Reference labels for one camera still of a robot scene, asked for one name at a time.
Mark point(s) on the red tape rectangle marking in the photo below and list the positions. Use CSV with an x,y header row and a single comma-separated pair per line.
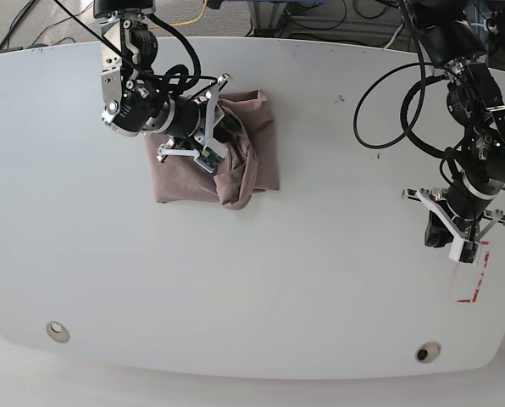
x,y
466,279

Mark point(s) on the mauve t-shirt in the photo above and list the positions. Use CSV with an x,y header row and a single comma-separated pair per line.
x,y
251,165

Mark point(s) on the left table grommet hole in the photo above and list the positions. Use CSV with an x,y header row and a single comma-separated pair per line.
x,y
57,332

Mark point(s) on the white-black gripper image-right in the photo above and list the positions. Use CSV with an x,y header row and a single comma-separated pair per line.
x,y
465,204

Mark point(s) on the table grommet hole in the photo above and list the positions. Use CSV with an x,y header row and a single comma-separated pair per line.
x,y
428,352
57,332

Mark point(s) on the right table grommet hole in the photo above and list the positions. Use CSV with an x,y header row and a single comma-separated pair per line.
x,y
428,352

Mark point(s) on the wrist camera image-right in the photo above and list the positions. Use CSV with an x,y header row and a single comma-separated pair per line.
x,y
464,251

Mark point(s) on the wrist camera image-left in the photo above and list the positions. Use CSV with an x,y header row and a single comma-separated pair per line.
x,y
209,159

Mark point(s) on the white-black gripper image-left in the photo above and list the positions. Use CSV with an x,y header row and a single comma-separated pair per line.
x,y
193,123

